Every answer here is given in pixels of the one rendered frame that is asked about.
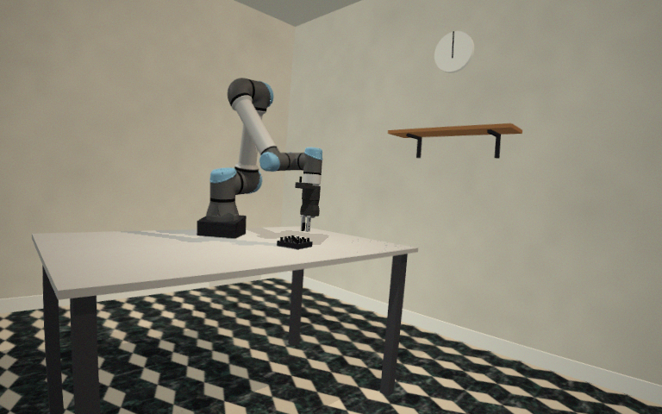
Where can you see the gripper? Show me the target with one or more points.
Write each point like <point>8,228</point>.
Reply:
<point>310,198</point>

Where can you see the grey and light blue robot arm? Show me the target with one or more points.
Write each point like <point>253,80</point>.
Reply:
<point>243,95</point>

